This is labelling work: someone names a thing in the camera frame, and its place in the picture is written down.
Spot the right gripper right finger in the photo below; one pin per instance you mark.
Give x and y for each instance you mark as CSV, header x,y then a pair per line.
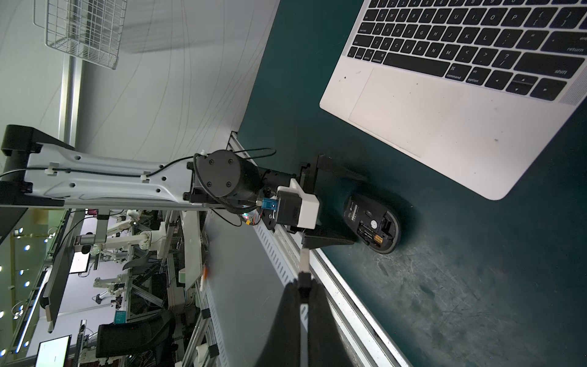
x,y
325,347

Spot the green table mat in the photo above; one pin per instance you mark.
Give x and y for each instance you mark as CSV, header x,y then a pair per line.
x,y
473,282

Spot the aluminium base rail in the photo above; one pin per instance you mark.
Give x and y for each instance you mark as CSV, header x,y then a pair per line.
x,y
360,332

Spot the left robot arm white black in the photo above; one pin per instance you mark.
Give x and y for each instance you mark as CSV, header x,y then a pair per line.
x,y
41,171

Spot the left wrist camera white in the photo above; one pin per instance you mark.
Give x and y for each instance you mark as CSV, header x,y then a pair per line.
x,y
290,206

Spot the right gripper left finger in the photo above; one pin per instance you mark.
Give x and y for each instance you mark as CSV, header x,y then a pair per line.
x,y
283,346

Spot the silver laptop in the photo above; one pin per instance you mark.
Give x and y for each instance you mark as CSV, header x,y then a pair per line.
x,y
475,90

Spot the white vent grille strip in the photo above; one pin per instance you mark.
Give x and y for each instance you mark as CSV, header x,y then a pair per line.
x,y
282,251

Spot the white wire basket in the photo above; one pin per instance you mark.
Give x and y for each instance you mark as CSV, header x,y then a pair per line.
x,y
90,30

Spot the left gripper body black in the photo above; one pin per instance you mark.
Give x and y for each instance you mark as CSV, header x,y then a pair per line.
x,y
306,178

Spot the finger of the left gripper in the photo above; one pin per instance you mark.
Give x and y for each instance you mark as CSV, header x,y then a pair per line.
x,y
321,237
327,164

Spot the black wireless mouse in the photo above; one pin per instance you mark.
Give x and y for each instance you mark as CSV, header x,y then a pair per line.
x,y
375,224

